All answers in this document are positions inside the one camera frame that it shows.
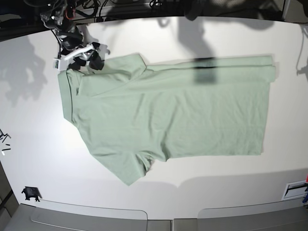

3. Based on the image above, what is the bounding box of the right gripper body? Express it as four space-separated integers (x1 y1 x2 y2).
61 43 93 70

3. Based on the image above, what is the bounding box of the light green T-shirt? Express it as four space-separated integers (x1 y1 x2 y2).
58 53 276 185

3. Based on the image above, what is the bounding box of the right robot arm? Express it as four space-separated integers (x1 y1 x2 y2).
40 0 104 71

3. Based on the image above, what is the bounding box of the grey chair right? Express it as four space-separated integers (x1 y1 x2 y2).
173 199 308 231

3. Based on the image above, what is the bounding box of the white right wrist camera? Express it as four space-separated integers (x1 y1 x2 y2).
53 44 96 71

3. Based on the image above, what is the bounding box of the black cable bundle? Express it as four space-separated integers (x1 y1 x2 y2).
79 0 169 24

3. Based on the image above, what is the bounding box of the dark camera mount post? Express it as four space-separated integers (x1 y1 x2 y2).
184 0 206 21

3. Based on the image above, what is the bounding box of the black clamp bracket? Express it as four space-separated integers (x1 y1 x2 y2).
22 186 42 202

